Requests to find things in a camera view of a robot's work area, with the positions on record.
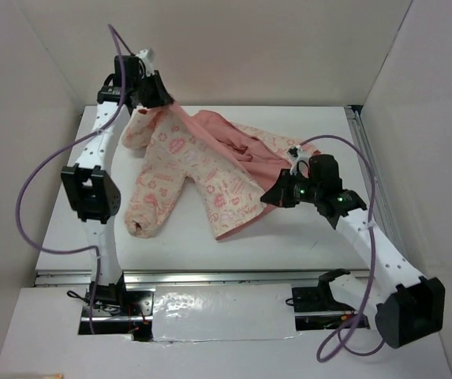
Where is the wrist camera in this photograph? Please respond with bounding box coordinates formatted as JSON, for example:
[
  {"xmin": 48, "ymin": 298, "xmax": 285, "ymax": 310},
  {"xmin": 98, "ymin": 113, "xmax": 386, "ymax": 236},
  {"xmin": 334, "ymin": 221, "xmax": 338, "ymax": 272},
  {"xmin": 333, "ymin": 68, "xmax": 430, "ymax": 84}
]
[
  {"xmin": 136, "ymin": 48, "xmax": 155, "ymax": 73},
  {"xmin": 287, "ymin": 145, "xmax": 311, "ymax": 175}
]

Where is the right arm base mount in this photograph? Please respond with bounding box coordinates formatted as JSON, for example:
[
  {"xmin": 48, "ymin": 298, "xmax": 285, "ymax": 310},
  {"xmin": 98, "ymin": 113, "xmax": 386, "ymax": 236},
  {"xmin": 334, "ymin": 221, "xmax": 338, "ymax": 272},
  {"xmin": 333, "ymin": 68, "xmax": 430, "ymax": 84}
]
[{"xmin": 286, "ymin": 287, "xmax": 357, "ymax": 331}]

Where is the front aluminium rail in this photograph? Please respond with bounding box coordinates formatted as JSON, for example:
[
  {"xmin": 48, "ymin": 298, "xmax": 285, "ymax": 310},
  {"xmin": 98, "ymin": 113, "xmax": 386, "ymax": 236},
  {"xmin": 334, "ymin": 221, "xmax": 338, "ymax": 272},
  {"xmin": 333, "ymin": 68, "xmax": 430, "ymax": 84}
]
[{"xmin": 34, "ymin": 268, "xmax": 408, "ymax": 286}]

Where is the white foil cover panel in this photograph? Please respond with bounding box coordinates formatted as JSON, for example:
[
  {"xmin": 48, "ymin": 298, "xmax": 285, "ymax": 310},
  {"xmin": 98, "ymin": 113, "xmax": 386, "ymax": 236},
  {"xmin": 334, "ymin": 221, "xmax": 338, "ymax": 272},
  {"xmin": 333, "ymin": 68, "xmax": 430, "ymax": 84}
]
[{"xmin": 152, "ymin": 284, "xmax": 297, "ymax": 342}]

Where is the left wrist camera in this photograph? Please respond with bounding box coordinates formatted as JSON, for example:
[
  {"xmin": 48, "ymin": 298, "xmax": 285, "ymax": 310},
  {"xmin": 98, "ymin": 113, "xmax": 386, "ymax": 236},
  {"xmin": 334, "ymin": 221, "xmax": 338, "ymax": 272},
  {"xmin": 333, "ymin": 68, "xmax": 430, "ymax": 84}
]
[{"xmin": 136, "ymin": 48, "xmax": 155, "ymax": 73}]

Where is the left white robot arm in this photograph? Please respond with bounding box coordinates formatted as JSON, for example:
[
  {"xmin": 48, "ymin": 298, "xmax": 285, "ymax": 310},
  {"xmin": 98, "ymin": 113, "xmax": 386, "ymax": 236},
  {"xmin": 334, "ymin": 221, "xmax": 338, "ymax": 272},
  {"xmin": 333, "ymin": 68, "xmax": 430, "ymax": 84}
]
[{"xmin": 61, "ymin": 49, "xmax": 174, "ymax": 315}]

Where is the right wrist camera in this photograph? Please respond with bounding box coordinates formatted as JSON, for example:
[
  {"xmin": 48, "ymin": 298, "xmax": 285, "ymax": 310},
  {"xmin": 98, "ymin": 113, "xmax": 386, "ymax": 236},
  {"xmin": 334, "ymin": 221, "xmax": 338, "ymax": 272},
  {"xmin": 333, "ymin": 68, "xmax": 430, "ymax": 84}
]
[{"xmin": 287, "ymin": 145, "xmax": 311, "ymax": 175}]

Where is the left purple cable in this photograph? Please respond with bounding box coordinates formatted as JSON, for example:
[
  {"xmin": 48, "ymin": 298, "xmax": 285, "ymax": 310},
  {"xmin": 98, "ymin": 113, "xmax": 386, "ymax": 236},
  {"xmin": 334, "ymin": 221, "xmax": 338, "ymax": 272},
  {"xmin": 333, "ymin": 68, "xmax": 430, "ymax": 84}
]
[{"xmin": 14, "ymin": 23, "xmax": 140, "ymax": 336}]

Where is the pink and cream jacket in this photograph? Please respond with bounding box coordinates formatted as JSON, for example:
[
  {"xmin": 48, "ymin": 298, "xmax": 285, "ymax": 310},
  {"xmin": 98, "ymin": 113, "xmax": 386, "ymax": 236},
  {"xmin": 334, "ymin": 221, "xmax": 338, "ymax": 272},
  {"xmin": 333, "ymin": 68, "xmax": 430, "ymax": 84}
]
[{"xmin": 122, "ymin": 103, "xmax": 300, "ymax": 240}]

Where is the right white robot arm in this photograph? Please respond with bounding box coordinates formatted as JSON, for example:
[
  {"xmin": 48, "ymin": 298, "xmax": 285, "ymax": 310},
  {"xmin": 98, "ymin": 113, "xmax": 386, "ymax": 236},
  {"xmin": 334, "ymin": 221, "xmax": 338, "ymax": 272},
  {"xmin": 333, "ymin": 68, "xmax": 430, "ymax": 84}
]
[{"xmin": 261, "ymin": 147, "xmax": 446, "ymax": 348}]

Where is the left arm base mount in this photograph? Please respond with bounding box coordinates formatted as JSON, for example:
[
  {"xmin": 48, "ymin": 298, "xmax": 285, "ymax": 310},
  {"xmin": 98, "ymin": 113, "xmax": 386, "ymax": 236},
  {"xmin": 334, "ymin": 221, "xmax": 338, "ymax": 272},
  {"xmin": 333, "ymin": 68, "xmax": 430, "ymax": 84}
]
[{"xmin": 78, "ymin": 291, "xmax": 154, "ymax": 342}]

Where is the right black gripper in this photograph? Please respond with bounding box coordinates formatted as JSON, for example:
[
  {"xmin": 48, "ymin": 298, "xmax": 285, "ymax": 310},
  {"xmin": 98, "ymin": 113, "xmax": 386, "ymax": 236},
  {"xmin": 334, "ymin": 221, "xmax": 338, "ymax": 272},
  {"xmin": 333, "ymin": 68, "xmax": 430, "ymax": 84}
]
[{"xmin": 262, "ymin": 168, "xmax": 322, "ymax": 208}]

